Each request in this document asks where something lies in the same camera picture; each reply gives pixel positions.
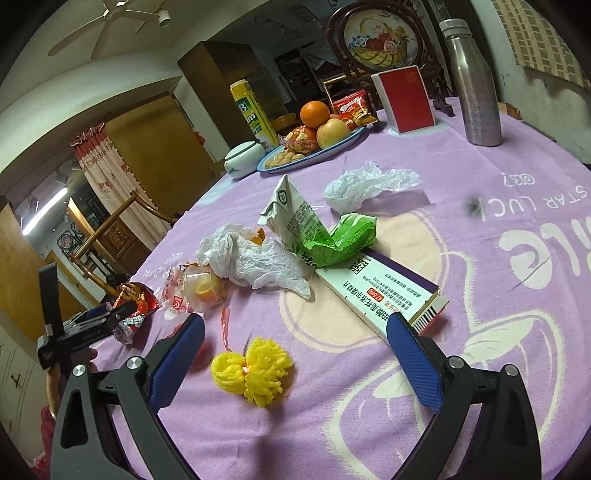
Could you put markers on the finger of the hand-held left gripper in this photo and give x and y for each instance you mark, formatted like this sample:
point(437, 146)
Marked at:
point(117, 313)

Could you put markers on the white ceramic lidded pot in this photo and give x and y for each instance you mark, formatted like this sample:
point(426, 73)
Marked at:
point(242, 157)

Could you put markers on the white plastic bag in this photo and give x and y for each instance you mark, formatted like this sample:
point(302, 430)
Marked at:
point(258, 265)

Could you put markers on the wooden cabinet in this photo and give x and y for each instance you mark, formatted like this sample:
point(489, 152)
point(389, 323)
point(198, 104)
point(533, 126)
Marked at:
point(226, 92)

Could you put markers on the red snack wrapper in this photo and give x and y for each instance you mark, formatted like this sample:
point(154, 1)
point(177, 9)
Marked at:
point(136, 307)

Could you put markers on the clear jelly cup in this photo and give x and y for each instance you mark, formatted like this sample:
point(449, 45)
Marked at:
point(203, 286)

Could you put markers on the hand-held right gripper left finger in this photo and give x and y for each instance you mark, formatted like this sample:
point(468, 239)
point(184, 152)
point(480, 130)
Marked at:
point(178, 355)

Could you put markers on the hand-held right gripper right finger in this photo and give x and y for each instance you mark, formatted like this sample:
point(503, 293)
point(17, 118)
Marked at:
point(415, 360)

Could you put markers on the wooden armchair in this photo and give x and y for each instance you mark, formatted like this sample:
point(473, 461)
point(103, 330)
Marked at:
point(328, 85)

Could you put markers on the blue oval plate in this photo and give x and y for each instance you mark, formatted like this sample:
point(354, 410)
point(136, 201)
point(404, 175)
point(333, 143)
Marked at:
point(323, 154)

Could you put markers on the round embroidered table screen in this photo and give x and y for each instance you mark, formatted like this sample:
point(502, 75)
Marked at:
point(378, 39)

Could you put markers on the clear crumpled plastic bag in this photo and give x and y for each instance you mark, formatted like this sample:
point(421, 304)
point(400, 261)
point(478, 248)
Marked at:
point(364, 184)

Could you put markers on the floral cream curtain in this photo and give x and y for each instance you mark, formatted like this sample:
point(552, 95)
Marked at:
point(115, 180)

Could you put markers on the person's left forearm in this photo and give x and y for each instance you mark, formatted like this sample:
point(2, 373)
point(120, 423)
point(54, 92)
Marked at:
point(51, 392)

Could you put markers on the green white crushed carton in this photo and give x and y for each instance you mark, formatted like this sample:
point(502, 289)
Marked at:
point(314, 230)

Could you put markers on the stainless steel bottle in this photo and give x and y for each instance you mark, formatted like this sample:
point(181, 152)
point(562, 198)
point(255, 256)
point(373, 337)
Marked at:
point(475, 87)

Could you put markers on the clear red-print wrapper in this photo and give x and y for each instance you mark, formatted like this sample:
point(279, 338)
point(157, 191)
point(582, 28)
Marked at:
point(176, 295)

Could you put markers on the white ceiling fan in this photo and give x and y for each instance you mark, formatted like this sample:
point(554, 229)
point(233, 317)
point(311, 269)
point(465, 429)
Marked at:
point(120, 18)

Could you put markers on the yellow yarn pom-pom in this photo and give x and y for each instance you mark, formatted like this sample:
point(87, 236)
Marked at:
point(251, 371)

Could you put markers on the red and white box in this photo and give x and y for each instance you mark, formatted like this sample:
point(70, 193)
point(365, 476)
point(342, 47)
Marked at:
point(406, 99)

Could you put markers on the red snack packet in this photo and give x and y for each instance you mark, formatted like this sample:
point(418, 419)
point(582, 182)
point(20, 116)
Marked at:
point(354, 110)

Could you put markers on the checkered window curtain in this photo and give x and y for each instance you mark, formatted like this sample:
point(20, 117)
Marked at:
point(545, 41)

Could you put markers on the red plastic strip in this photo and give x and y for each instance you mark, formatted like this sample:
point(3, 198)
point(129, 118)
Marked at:
point(225, 325)

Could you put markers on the orange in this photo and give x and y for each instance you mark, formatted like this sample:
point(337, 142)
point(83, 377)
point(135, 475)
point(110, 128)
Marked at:
point(315, 114)

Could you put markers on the pile of walnuts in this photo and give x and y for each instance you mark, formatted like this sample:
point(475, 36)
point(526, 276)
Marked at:
point(286, 159)

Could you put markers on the wooden chair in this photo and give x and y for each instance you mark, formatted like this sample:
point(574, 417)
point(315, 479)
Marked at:
point(106, 230)

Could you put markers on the white medicine box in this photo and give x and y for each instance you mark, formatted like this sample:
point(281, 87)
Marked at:
point(383, 290)

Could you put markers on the yellow apple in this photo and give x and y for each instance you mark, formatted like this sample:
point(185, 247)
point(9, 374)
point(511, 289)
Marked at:
point(333, 133)

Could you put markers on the red fruit in clear wrap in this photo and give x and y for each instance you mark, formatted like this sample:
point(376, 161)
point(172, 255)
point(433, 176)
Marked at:
point(302, 138)

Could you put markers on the yellow green spray can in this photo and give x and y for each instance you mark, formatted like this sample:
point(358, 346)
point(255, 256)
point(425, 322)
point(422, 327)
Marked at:
point(253, 113)

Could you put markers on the orange peel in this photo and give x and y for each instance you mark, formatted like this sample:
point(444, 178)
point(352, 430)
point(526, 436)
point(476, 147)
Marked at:
point(258, 235)

